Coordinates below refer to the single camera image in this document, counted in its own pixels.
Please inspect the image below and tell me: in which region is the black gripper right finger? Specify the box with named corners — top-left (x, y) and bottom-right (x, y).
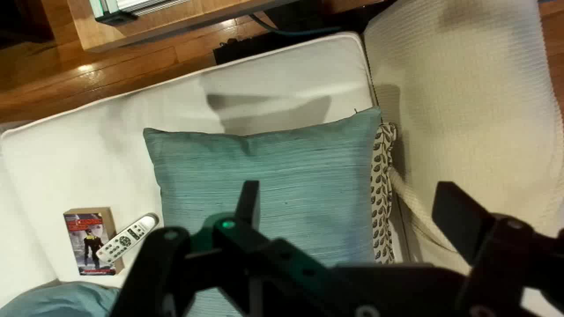
top-left (432, 179), bottom-right (537, 317)

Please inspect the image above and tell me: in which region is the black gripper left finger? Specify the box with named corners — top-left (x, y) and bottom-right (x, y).
top-left (109, 177), bottom-right (278, 317)

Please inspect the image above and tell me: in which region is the leaf pattern pillow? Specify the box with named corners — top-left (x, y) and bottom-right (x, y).
top-left (368, 119), bottom-right (400, 265)

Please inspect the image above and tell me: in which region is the white remote control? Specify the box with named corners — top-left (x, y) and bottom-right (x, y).
top-left (95, 211), bottom-right (160, 265)

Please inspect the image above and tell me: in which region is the white fabric sofa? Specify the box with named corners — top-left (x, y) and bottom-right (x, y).
top-left (0, 31), bottom-right (564, 317)

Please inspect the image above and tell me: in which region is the beige textured throw blanket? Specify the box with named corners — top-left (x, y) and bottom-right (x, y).
top-left (361, 0), bottom-right (564, 317)

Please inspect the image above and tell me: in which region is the wooden table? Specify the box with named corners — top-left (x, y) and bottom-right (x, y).
top-left (40, 0), bottom-right (296, 56)

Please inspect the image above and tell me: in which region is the aluminium frame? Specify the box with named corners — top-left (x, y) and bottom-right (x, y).
top-left (86, 0), bottom-right (178, 20)

